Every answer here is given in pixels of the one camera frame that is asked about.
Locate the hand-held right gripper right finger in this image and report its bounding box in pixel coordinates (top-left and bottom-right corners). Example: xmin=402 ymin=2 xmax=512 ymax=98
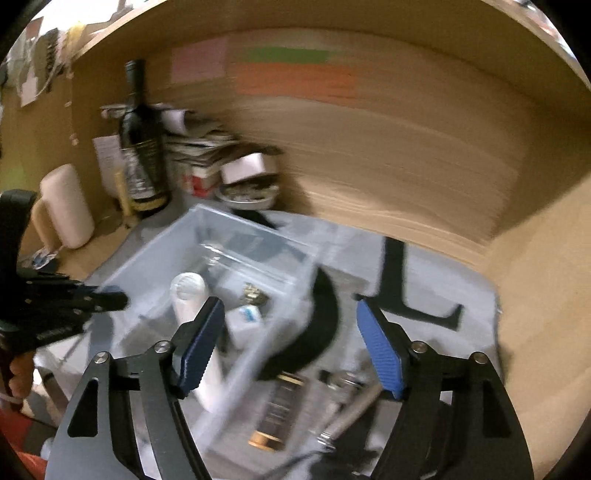
xmin=356 ymin=298 xmax=536 ymax=480

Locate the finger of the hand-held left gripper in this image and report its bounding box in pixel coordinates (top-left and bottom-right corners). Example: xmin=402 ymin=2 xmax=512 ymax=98
xmin=82 ymin=285 xmax=129 ymax=313

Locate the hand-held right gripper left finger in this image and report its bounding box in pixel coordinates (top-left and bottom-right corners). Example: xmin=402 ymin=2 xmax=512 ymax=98
xmin=44 ymin=296 xmax=226 ymax=480

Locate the white power adapter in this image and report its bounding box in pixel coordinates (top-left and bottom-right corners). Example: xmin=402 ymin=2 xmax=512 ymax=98
xmin=226 ymin=305 xmax=266 ymax=349

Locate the clear plastic bin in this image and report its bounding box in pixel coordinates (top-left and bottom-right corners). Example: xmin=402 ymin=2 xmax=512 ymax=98
xmin=85 ymin=204 xmax=324 ymax=462

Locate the person's left hand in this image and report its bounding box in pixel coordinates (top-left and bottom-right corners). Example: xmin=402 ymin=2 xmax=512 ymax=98
xmin=7 ymin=350 xmax=37 ymax=401

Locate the small metal cylinder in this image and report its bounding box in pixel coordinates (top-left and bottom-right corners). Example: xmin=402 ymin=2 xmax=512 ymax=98
xmin=323 ymin=369 xmax=365 ymax=393

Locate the cartoon sticker card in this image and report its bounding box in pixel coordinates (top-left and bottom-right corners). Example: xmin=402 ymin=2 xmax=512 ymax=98
xmin=21 ymin=247 xmax=61 ymax=273

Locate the metal rod tool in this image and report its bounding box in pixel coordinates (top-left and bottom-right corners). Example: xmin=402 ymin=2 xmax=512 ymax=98
xmin=318 ymin=383 xmax=384 ymax=444

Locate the black and gold battery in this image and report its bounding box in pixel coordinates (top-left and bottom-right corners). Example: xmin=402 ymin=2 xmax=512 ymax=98
xmin=249 ymin=373 xmax=305 ymax=450

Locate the yellow tube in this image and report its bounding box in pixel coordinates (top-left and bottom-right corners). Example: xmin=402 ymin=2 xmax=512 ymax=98
xmin=115 ymin=171 xmax=132 ymax=215

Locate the grey mat with black letters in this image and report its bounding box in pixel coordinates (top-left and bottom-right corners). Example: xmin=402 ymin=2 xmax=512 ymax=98
xmin=34 ymin=210 xmax=502 ymax=480

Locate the white handwritten paper note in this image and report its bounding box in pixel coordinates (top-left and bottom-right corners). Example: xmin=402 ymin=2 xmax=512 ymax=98
xmin=93 ymin=135 xmax=124 ymax=195

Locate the red cloth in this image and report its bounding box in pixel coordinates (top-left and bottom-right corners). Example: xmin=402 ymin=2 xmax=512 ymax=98
xmin=0 ymin=406 xmax=51 ymax=480

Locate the dark wine bottle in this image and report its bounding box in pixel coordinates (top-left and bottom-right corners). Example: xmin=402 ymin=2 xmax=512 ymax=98
xmin=119 ymin=60 xmax=171 ymax=213

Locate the small bowl of trinkets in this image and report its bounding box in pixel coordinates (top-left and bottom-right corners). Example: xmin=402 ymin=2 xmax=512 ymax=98
xmin=217 ymin=182 xmax=280 ymax=210

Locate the stack of books and papers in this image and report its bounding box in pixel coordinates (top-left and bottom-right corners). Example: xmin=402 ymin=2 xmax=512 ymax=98
xmin=100 ymin=104 xmax=282 ymax=199

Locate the white card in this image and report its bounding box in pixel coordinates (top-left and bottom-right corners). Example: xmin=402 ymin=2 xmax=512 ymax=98
xmin=221 ymin=152 xmax=269 ymax=184

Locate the black lace band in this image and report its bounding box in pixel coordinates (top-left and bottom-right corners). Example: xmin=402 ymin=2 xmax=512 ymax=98
xmin=44 ymin=30 xmax=61 ymax=84

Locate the pink sticky note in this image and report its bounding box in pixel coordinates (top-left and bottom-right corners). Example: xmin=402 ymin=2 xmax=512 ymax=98
xmin=171 ymin=38 xmax=229 ymax=84

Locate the orange sticky note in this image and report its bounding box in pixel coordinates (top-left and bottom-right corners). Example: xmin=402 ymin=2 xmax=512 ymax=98
xmin=235 ymin=64 xmax=358 ymax=100

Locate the green sticky note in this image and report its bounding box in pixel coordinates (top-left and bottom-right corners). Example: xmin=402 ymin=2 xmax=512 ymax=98
xmin=245 ymin=46 xmax=331 ymax=65

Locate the wooden shelf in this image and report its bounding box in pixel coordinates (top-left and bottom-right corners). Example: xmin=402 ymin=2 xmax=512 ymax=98
xmin=69 ymin=0 xmax=591 ymax=88

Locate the pink handled mug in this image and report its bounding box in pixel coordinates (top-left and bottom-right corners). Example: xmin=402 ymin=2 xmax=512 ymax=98
xmin=31 ymin=164 xmax=95 ymax=250

